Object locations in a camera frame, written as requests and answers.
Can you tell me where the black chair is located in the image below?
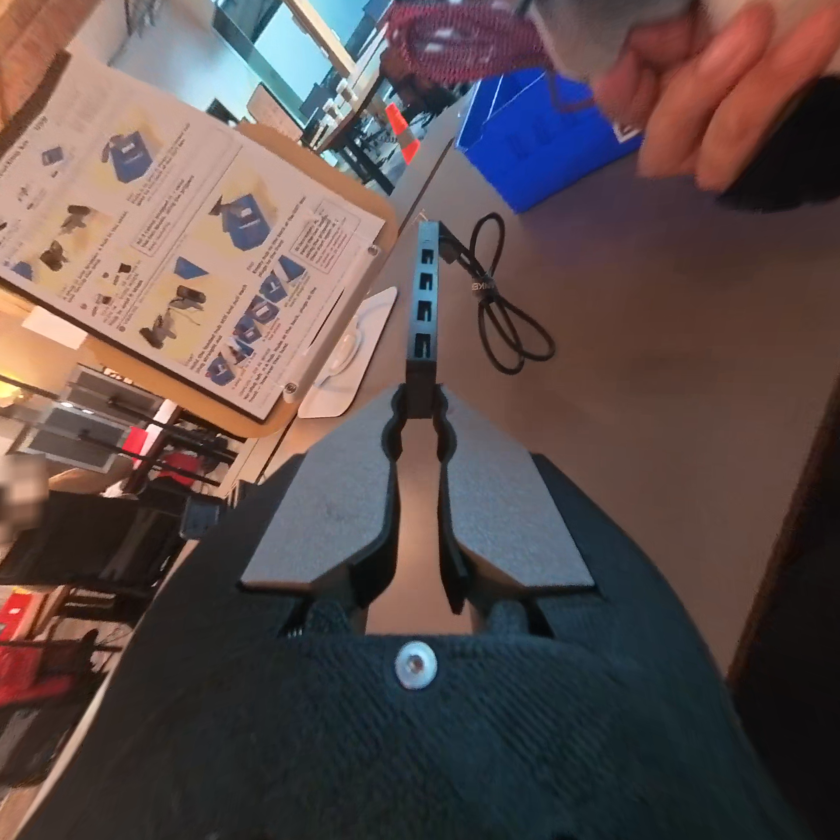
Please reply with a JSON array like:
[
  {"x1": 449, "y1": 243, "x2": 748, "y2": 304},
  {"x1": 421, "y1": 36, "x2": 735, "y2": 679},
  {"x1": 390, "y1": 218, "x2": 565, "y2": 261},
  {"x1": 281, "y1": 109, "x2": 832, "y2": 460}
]
[{"x1": 0, "y1": 482, "x2": 186, "y2": 599}]

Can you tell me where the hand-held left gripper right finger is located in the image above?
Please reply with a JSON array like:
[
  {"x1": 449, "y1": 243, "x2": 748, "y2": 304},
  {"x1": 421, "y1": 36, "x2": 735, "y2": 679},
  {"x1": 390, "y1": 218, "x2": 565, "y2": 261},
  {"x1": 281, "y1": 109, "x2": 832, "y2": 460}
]
[{"x1": 432, "y1": 385, "x2": 597, "y2": 616}]

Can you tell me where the person's right hand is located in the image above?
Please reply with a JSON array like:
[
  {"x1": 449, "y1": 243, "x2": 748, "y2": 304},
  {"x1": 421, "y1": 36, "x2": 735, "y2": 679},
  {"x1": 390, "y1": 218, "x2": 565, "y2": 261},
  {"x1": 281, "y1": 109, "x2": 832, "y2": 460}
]
[{"x1": 589, "y1": 0, "x2": 840, "y2": 193}]

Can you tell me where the white desk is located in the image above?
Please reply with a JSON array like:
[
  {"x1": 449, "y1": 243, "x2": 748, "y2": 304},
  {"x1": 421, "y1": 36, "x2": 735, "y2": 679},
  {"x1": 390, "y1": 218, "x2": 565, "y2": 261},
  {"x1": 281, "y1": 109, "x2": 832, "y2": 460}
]
[{"x1": 281, "y1": 0, "x2": 389, "y2": 81}]

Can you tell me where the person's right forearm black sleeve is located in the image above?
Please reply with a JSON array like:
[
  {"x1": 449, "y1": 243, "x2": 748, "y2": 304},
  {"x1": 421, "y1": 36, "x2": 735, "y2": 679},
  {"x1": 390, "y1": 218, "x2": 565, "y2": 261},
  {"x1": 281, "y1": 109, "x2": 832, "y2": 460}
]
[{"x1": 717, "y1": 77, "x2": 840, "y2": 212}]

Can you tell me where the orange traffic cone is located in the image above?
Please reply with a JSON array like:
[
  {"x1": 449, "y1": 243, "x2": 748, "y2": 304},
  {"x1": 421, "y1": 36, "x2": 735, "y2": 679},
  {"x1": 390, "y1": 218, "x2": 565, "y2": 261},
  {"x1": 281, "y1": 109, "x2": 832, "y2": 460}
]
[{"x1": 385, "y1": 101, "x2": 421, "y2": 165}]

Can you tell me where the black usb hub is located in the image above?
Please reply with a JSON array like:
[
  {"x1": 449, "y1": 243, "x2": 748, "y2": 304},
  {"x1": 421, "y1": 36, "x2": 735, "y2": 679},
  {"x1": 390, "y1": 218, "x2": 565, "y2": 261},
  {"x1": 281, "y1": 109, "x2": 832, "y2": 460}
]
[{"x1": 405, "y1": 220, "x2": 455, "y2": 419}]

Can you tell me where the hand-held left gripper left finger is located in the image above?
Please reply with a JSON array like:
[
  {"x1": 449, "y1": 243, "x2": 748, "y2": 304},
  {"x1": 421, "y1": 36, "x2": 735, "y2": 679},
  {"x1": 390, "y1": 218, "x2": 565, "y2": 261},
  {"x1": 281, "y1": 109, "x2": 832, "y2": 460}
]
[{"x1": 240, "y1": 385, "x2": 405, "y2": 613}]

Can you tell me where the red box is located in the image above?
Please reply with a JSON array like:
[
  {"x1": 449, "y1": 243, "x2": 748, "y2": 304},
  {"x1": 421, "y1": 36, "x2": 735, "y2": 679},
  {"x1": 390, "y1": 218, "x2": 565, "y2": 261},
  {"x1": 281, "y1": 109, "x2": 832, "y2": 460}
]
[{"x1": 0, "y1": 587, "x2": 88, "y2": 707}]

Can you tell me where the blue plastic bin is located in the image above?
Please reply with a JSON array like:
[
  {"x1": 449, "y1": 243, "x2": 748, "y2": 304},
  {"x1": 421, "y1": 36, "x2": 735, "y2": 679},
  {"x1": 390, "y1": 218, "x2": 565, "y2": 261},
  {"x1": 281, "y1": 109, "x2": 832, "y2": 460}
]
[{"x1": 454, "y1": 66, "x2": 645, "y2": 215}]

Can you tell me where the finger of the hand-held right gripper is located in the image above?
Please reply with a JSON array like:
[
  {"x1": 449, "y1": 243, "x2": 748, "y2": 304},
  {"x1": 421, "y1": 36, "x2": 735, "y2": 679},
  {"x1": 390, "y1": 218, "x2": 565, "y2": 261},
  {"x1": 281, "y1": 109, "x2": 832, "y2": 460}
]
[{"x1": 530, "y1": 0, "x2": 698, "y2": 81}]

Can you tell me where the white stand base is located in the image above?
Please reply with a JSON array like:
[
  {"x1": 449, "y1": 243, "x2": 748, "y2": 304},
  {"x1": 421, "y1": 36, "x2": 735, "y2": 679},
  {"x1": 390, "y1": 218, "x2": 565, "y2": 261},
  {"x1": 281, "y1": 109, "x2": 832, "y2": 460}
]
[{"x1": 298, "y1": 286, "x2": 399, "y2": 420}]

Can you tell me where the beige clipboard stand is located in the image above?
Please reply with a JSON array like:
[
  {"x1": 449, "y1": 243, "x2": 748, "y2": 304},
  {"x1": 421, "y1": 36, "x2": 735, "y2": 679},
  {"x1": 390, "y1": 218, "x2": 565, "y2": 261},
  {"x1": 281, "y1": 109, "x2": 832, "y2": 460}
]
[{"x1": 0, "y1": 49, "x2": 399, "y2": 439}]

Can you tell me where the black hub cable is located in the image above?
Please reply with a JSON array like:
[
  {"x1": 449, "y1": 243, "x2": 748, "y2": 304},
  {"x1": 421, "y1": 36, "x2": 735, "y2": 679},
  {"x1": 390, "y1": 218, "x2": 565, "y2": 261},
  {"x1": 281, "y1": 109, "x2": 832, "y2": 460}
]
[{"x1": 438, "y1": 213, "x2": 556, "y2": 376}]

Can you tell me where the grey drawer cabinet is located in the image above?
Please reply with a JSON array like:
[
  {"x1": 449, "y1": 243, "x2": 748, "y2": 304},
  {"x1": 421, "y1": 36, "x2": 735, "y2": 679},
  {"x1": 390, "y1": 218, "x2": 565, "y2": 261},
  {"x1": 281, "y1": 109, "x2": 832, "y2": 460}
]
[{"x1": 13, "y1": 366, "x2": 173, "y2": 475}]

